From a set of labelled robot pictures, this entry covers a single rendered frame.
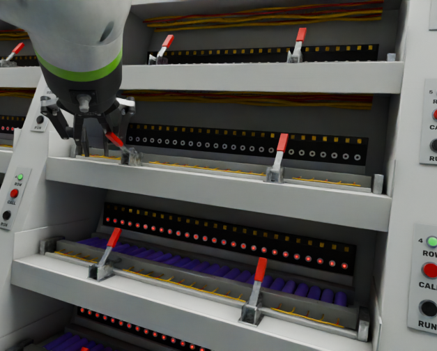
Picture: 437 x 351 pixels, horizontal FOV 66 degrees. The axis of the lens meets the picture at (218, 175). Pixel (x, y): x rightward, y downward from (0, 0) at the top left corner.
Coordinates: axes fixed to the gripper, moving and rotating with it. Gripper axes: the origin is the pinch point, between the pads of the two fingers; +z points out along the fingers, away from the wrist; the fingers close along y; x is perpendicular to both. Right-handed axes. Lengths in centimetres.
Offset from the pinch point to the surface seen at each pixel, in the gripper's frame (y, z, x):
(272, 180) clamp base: 25.6, -15.7, -14.0
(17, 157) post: -15.6, 12.0, 2.5
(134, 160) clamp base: 6.6, -1.4, -4.4
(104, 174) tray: 1.3, 0.6, -6.1
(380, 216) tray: 35.6, -23.7, -22.4
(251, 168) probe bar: 25.4, -8.9, -9.7
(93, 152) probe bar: -1.0, 9.2, 1.8
